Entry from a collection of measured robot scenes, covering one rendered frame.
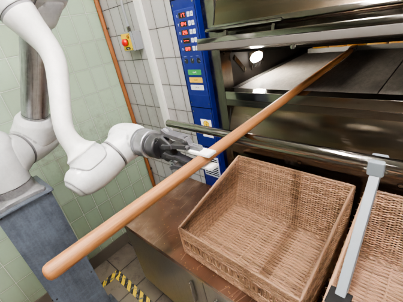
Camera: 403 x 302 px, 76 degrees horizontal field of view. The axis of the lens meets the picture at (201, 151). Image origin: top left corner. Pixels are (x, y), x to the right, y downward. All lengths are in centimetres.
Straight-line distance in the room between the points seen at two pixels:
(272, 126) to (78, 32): 127
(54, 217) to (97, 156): 55
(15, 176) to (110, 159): 49
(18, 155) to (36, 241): 36
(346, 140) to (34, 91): 120
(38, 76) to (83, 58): 70
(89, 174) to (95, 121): 110
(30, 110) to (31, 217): 43
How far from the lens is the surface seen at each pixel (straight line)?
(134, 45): 160
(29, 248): 132
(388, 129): 108
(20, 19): 93
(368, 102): 103
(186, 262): 124
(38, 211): 126
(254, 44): 96
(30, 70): 117
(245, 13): 113
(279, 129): 119
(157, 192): 56
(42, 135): 128
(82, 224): 205
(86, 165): 80
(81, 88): 183
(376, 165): 67
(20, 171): 123
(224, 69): 127
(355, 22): 84
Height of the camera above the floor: 151
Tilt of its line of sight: 27 degrees down
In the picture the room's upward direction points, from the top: 11 degrees counter-clockwise
